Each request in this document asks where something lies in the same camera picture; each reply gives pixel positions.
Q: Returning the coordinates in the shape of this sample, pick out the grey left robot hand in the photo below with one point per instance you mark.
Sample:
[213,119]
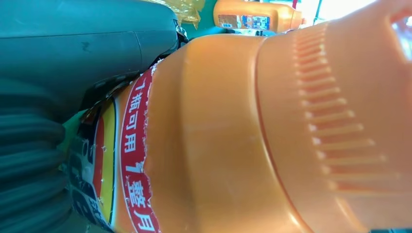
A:
[74,41]

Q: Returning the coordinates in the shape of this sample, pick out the orange detergent bottle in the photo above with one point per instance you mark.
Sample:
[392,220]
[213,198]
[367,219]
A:
[257,13]
[241,135]

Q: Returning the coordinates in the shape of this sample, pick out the yellow taped sheet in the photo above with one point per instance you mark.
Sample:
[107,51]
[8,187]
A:
[186,9]

